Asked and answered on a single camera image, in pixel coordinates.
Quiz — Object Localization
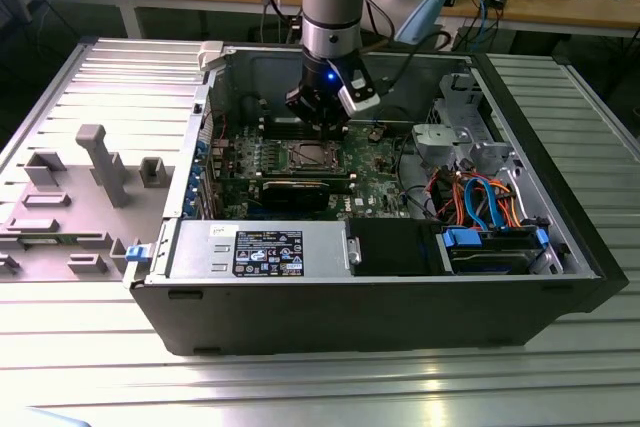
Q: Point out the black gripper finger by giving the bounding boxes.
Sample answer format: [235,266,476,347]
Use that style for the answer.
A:
[327,101,348,144]
[285,87,333,144]

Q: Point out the silver CPU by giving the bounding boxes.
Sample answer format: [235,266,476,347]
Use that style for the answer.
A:
[297,145,332,167]

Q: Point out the metal socket cover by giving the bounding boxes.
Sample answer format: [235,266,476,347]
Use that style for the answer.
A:
[286,140,341,172]

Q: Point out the green RAM stick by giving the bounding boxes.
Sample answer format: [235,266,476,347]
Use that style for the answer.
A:
[257,168,355,193]
[19,236,66,248]

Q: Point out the green motherboard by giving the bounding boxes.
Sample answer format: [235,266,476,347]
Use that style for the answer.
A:
[207,119,416,221]

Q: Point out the black graphics card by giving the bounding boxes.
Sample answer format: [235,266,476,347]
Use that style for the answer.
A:
[259,177,332,214]

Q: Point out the silver metal drive cage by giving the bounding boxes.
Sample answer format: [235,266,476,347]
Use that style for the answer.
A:
[409,70,519,176]

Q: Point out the grey case latch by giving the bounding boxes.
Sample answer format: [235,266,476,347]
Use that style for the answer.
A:
[197,40,227,72]

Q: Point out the black disk bay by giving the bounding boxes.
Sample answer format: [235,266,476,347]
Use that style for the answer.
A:
[349,219,441,278]

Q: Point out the hard disk in blue carrier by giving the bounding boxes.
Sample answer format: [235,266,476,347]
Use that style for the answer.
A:
[437,226,551,276]

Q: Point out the silver power supply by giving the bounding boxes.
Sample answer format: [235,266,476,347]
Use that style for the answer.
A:
[167,219,351,281]

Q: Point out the black PC case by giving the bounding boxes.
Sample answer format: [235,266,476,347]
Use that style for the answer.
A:
[122,36,630,358]

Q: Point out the grey parts rack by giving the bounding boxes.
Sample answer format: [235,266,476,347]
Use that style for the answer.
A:
[0,124,174,283]

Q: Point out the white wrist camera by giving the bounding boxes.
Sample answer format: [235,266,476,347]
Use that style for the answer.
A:
[335,60,382,114]

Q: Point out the thick black wire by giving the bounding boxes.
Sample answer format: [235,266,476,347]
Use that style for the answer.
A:
[394,134,439,221]

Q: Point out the black camera cable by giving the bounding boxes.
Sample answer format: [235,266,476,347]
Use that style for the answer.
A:
[377,29,454,94]

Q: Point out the blue flat wire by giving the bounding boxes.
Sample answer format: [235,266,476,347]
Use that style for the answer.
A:
[480,180,507,232]
[463,177,494,229]

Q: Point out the blue network cable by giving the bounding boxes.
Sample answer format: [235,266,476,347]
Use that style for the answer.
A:
[469,0,496,38]

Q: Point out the orange wire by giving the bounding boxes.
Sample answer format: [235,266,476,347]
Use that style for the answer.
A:
[489,177,526,228]

